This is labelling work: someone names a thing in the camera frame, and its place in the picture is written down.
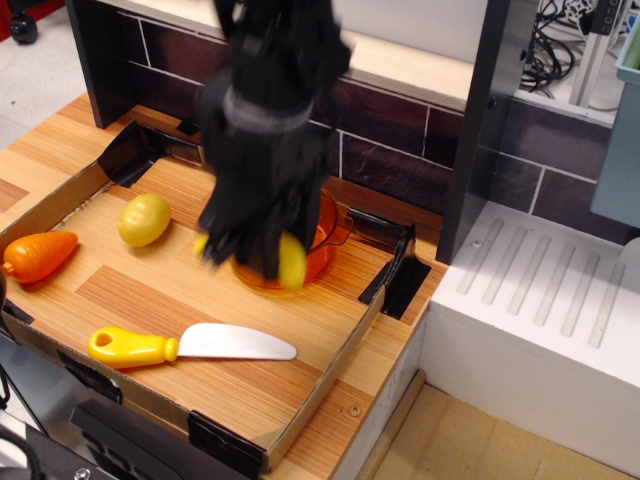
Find black caster wheel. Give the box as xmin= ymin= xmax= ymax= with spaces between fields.
xmin=9 ymin=12 xmax=38 ymax=45

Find aluminium frame rail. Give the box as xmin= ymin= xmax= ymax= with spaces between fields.
xmin=567 ymin=0 xmax=626 ymax=107

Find yellow plastic toy banana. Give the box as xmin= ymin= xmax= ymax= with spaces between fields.
xmin=193 ymin=232 xmax=307 ymax=290

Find orange transparent plastic pot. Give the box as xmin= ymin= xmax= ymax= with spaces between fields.
xmin=229 ymin=184 xmax=355 ymax=296

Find orange toy carrot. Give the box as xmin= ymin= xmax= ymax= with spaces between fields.
xmin=1 ymin=231 xmax=78 ymax=284

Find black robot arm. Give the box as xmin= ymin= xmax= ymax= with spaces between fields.
xmin=196 ymin=1 xmax=351 ymax=281

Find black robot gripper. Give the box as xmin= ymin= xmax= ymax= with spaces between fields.
xmin=194 ymin=69 xmax=346 ymax=281

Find yellow green toy potato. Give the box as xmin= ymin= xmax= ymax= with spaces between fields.
xmin=117 ymin=193 xmax=171 ymax=248

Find brass screw in table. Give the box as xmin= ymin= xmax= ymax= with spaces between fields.
xmin=348 ymin=405 xmax=362 ymax=417

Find teal plastic bin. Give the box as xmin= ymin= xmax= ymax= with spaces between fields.
xmin=591 ymin=19 xmax=639 ymax=228

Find dark grey vertical post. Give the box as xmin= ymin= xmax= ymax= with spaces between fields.
xmin=436 ymin=0 xmax=538 ymax=264

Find yellow handled white toy knife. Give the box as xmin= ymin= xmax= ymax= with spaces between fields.
xmin=87 ymin=323 xmax=297 ymax=369

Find white dish drying rack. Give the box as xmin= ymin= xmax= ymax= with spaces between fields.
xmin=421 ymin=203 xmax=639 ymax=474

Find bundle of black cables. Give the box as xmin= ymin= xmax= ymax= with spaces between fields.
xmin=519 ymin=0 xmax=594 ymax=94

